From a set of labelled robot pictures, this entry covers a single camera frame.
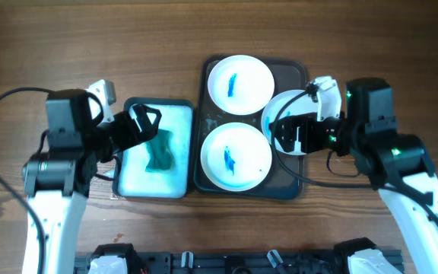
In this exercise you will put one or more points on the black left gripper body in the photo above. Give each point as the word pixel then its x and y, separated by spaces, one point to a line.
pixel 118 135

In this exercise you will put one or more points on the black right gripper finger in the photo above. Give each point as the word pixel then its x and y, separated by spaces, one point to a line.
pixel 286 145
pixel 287 124

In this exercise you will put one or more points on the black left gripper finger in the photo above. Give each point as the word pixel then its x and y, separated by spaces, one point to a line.
pixel 148 120
pixel 135 127

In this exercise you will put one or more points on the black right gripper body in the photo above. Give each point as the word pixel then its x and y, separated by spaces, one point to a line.
pixel 332 133

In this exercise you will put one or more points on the green scrubbing sponge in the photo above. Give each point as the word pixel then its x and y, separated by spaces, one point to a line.
pixel 161 156

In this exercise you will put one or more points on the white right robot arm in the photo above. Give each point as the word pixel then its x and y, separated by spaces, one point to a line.
pixel 398 166

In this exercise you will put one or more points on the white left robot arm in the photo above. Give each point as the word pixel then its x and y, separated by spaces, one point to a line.
pixel 57 182

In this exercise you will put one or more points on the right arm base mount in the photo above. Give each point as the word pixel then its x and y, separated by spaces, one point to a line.
pixel 361 255

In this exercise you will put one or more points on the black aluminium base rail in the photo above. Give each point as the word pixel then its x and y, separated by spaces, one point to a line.
pixel 306 262

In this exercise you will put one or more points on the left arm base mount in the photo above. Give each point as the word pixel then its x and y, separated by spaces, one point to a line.
pixel 116 259

